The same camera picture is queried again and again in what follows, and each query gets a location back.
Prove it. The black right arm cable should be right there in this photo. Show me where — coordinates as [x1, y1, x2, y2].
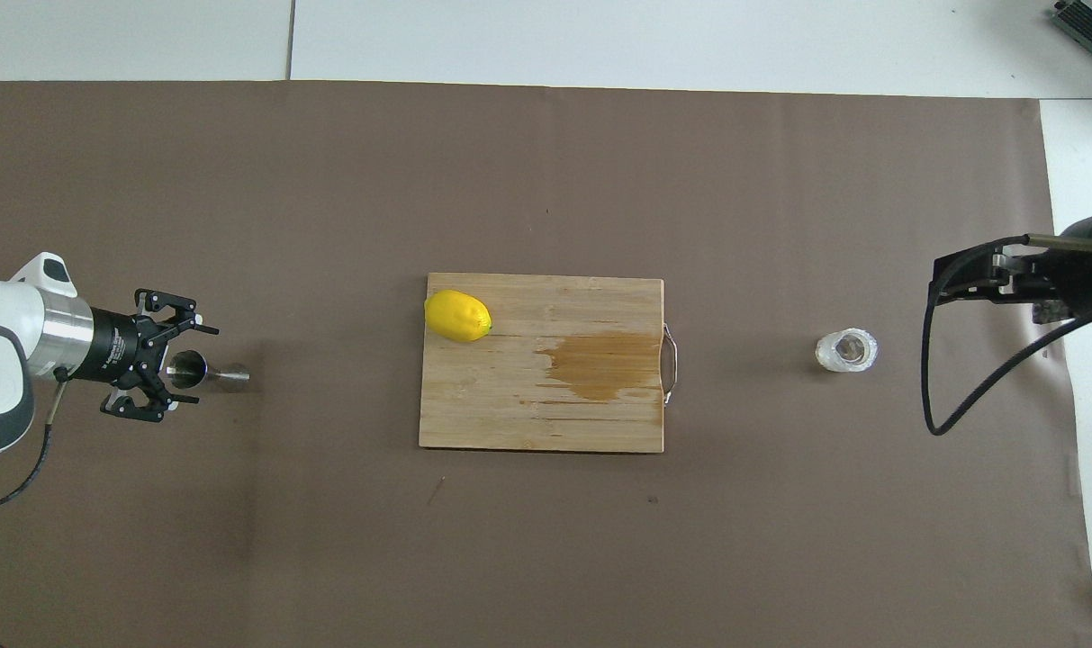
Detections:
[922, 234, 1092, 437]

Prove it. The yellow lemon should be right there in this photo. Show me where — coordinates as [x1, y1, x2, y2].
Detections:
[424, 289, 493, 344]

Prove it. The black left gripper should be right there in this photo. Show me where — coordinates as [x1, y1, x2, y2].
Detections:
[85, 287, 220, 423]

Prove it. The steel double jigger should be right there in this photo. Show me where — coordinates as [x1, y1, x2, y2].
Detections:
[166, 349, 251, 393]

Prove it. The small clear glass cup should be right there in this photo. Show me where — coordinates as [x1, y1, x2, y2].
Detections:
[815, 328, 880, 374]

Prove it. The brown table mat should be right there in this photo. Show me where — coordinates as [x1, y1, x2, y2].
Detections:
[0, 79, 1092, 648]

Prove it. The wooden cutting board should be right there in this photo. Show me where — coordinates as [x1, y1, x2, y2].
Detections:
[418, 273, 680, 454]

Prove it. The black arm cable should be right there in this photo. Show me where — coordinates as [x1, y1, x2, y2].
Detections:
[0, 364, 68, 516]
[922, 234, 1092, 437]

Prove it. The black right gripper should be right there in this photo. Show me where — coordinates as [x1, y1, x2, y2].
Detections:
[930, 232, 1092, 327]

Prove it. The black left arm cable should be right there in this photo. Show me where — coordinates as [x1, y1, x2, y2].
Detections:
[0, 364, 68, 516]

